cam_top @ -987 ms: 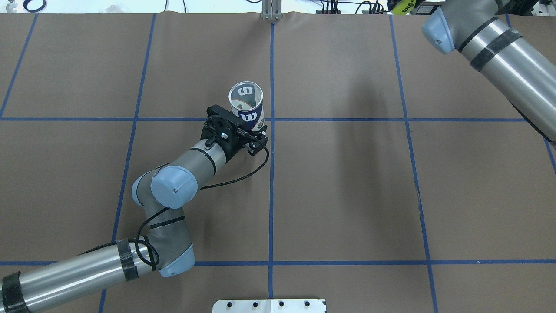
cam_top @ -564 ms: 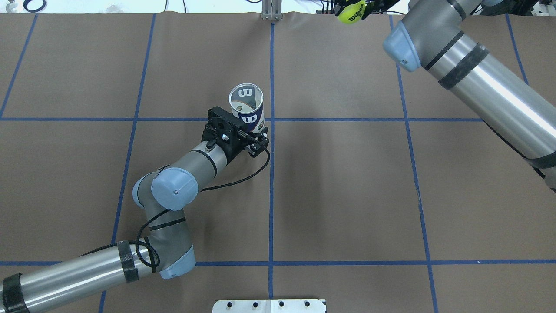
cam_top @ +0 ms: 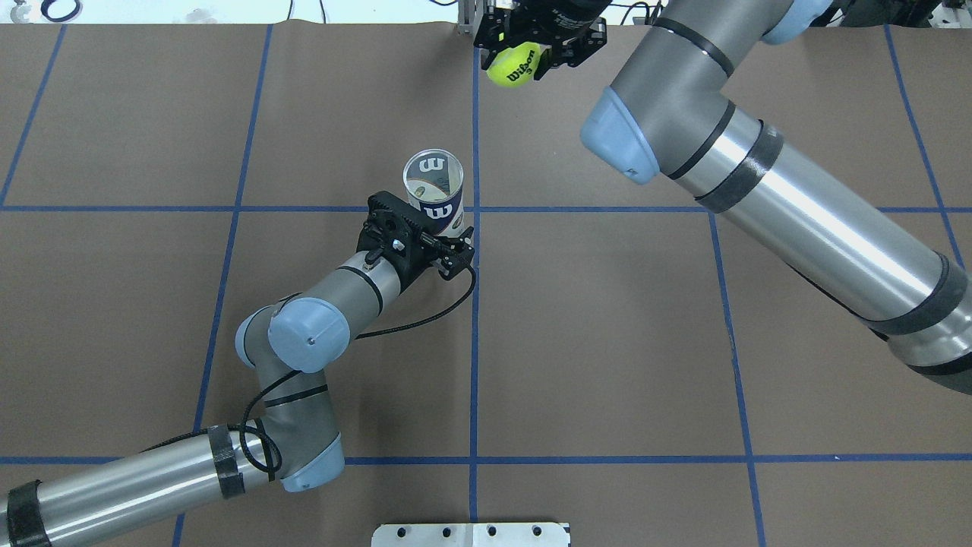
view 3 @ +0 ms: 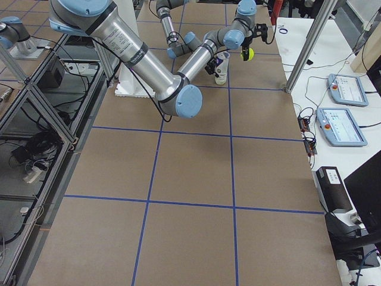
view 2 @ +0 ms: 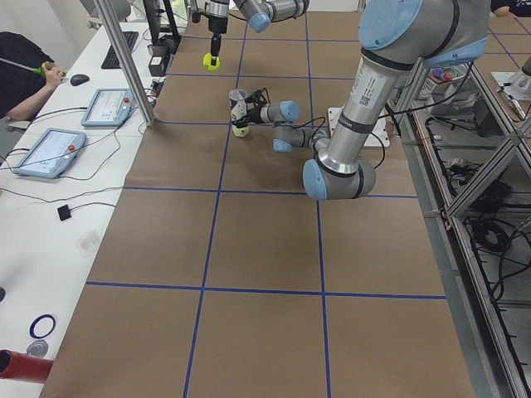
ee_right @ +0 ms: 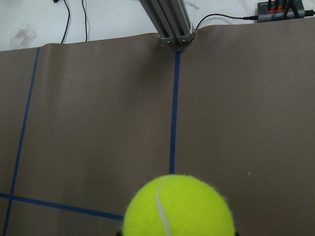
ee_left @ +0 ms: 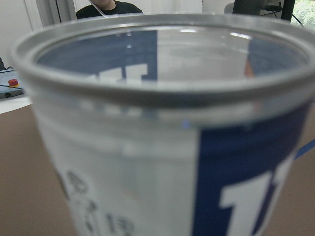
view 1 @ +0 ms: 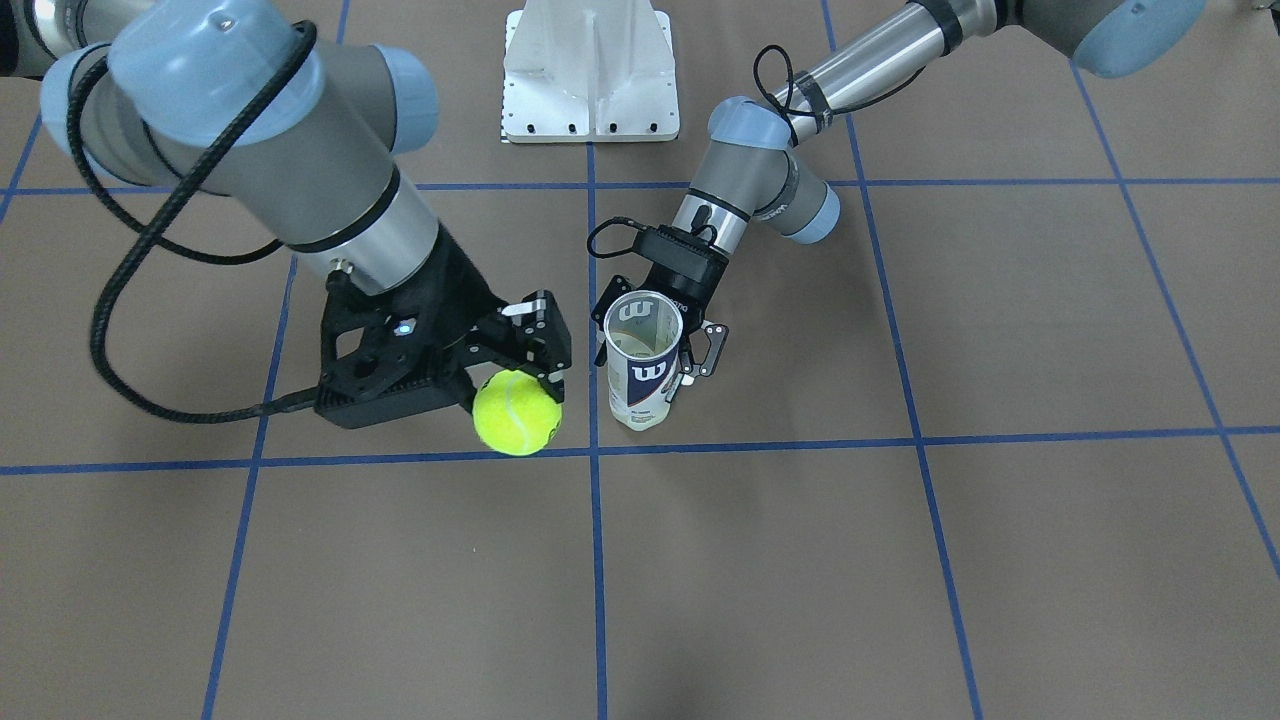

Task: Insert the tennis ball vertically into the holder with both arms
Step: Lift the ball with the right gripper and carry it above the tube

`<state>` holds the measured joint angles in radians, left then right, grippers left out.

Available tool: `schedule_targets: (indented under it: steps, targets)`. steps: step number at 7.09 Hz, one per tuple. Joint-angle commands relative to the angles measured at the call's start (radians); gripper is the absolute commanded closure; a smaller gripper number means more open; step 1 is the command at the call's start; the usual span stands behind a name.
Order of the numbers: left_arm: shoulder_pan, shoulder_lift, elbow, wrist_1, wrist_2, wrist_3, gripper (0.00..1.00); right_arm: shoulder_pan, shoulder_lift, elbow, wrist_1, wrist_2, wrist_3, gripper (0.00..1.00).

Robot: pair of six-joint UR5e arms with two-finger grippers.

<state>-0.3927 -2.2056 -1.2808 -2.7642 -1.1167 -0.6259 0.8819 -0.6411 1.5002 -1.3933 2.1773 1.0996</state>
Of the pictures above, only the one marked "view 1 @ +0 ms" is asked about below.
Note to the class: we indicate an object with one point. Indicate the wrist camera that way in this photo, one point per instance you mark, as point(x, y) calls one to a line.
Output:
point(680, 252)
point(382, 359)

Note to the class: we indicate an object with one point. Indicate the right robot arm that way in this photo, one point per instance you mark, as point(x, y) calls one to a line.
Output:
point(221, 131)

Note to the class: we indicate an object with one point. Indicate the white tennis ball can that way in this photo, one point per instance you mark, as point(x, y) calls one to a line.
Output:
point(642, 332)

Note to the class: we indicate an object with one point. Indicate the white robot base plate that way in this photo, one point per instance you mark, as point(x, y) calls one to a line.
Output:
point(589, 72)

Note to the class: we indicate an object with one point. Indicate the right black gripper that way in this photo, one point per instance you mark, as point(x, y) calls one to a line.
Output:
point(462, 290)

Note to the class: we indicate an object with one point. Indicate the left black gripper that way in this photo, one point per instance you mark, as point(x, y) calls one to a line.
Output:
point(697, 297)

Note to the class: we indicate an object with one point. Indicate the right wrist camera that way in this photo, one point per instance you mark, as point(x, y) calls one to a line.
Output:
point(382, 359)

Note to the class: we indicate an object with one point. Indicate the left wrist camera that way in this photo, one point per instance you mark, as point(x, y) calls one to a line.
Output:
point(680, 252)

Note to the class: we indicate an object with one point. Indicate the Wilson tennis ball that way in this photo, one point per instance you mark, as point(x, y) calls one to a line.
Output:
point(514, 415)

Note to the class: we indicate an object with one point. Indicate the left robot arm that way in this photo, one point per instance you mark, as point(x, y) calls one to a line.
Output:
point(751, 173)

